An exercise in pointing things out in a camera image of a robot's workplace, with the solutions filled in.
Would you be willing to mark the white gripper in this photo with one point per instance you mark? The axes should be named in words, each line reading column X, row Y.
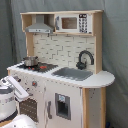
column 19, row 92

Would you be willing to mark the white oven door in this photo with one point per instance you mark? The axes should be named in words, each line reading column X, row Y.
column 33, row 107

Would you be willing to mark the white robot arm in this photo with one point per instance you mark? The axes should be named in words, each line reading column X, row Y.
column 10, row 93

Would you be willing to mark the wooden toy kitchen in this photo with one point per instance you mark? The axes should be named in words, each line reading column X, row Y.
column 62, row 49

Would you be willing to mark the right stove knob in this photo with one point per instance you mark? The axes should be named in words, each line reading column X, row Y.
column 34, row 83

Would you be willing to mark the metal cooking pot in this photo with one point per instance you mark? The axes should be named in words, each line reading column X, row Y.
column 30, row 60

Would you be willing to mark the black stovetop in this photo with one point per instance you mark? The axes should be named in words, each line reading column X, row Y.
column 40, row 67

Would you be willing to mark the grey sink basin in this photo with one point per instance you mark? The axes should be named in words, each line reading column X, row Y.
column 73, row 74

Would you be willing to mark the black faucet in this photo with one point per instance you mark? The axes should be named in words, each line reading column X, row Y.
column 82, row 63

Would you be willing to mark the grey range hood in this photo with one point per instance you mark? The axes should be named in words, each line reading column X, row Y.
column 39, row 26

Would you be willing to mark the toy microwave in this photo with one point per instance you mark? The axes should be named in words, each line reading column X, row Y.
column 73, row 23

